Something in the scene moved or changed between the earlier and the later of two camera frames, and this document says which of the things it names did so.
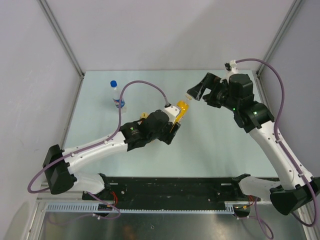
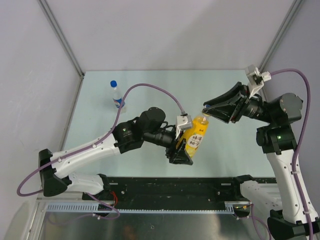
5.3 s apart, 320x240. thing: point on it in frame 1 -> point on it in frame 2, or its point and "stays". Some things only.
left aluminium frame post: (60, 36) stays
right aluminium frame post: (294, 8) stays
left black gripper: (168, 136) -> (182, 156)
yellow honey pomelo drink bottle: (183, 105) -> (194, 138)
